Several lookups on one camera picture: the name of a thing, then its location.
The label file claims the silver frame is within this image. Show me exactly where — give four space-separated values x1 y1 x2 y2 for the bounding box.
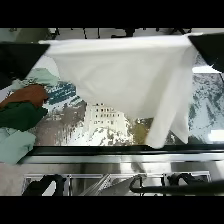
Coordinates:
19 152 224 197

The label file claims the orange garment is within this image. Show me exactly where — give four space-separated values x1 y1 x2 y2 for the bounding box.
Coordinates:
0 83 50 111

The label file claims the dark green garment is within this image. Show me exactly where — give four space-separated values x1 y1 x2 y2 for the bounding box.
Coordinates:
0 101 50 133

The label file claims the white T-shirt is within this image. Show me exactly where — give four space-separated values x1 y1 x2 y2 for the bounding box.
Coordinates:
38 33 201 150

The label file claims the pale green garment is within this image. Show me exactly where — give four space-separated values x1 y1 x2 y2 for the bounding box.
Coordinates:
0 127 37 166
11 67 62 92

